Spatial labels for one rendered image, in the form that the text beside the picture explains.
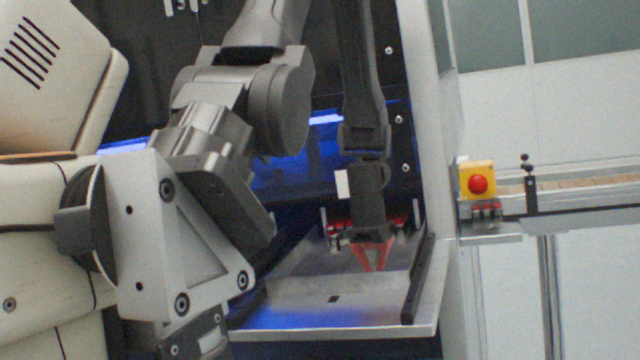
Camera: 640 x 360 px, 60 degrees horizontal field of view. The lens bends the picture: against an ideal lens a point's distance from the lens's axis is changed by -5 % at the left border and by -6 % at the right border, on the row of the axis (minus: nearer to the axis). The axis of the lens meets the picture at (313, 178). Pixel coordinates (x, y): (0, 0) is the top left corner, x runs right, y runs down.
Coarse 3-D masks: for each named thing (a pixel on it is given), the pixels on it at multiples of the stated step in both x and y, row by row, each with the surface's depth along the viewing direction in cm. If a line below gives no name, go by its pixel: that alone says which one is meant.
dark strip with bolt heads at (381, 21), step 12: (372, 0) 115; (384, 0) 114; (372, 12) 115; (384, 12) 114; (384, 24) 115; (384, 36) 115; (396, 36) 115; (384, 48) 116; (396, 48) 115; (384, 60) 116; (396, 60) 116; (384, 72) 117; (396, 72) 116; (396, 120) 118; (408, 168) 119
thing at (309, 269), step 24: (312, 240) 132; (408, 240) 124; (288, 264) 116; (312, 264) 119; (336, 264) 116; (360, 264) 113; (408, 264) 99; (288, 288) 104; (312, 288) 102; (336, 288) 101; (360, 288) 100; (384, 288) 99
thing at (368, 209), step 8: (376, 192) 97; (352, 200) 98; (360, 200) 97; (368, 200) 96; (376, 200) 97; (352, 208) 98; (360, 208) 97; (368, 208) 96; (376, 208) 97; (352, 216) 99; (360, 216) 97; (368, 216) 96; (376, 216) 97; (384, 216) 98; (352, 224) 99; (360, 224) 97; (368, 224) 96; (376, 224) 97; (384, 224) 97; (392, 224) 103; (344, 232) 96; (352, 232) 95; (360, 232) 95; (368, 232) 94; (376, 232) 94
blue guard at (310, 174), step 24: (312, 120) 123; (336, 120) 122; (408, 120) 117; (120, 144) 137; (144, 144) 136; (312, 144) 124; (336, 144) 123; (408, 144) 118; (264, 168) 128; (288, 168) 127; (312, 168) 125; (336, 168) 124; (264, 192) 130; (288, 192) 128; (312, 192) 126; (336, 192) 125
